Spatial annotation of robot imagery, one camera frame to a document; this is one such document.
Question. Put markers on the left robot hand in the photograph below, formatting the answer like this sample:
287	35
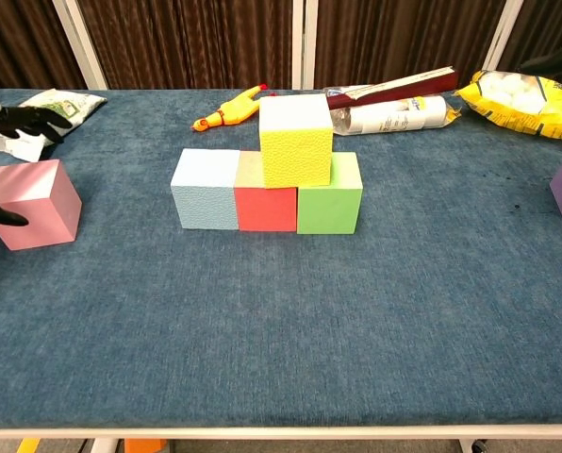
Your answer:
26	120

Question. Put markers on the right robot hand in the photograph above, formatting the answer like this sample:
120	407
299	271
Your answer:
559	59

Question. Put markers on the pink foam cube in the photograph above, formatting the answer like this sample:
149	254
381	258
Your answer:
40	212

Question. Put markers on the light blue foam cube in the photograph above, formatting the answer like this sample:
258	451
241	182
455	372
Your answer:
205	207

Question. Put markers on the red foam cube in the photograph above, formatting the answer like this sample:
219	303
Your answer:
267	210

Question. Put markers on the yellow foam cube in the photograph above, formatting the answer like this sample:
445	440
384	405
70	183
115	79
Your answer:
295	151

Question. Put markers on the green foam cube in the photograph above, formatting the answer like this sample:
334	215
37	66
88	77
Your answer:
330	212

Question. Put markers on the brown curtain partition panel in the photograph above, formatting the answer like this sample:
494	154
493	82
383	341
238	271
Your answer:
403	38
550	23
7	47
191	42

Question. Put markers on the white green snack bag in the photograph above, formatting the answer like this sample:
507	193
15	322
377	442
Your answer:
78	101

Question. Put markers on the yellow bag of cotton balls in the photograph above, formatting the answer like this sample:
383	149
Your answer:
521	113

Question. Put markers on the dark red folded fan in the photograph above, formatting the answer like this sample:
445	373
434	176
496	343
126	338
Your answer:
403	89

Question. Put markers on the clear plastic wrapped white roll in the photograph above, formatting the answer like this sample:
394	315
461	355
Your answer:
394	118

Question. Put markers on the yellow rubber chicken toy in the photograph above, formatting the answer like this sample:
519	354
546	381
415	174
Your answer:
229	113

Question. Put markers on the yellow floor tape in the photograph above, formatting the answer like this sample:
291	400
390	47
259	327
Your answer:
28	447

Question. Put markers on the blue fabric table cover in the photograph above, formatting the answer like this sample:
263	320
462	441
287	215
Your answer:
281	330

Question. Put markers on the orange object under table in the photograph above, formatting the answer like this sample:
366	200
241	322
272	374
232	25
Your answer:
144	447

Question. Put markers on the black table caster wheel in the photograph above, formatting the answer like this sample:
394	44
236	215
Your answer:
479	447

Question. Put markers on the white table frame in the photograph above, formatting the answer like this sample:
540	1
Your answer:
281	433

